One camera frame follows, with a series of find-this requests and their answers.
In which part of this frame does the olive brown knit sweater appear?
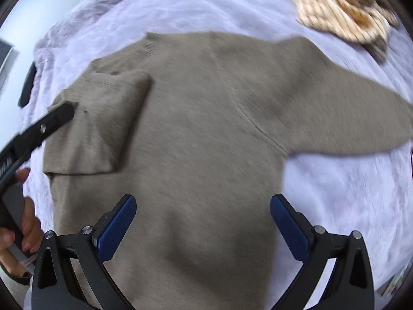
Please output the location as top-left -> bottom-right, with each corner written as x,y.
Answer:
43,32 -> 412,309

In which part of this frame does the black pillow at bedside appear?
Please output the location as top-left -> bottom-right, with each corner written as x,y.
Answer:
18,62 -> 37,108

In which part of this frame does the cream striped garment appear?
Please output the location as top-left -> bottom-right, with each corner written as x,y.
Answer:
293,0 -> 399,63

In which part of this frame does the lavender plush bed blanket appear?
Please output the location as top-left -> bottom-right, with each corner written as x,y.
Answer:
21,0 -> 412,285

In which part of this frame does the wall mounted monitor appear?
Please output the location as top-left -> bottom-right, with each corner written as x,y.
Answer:
0,39 -> 13,88

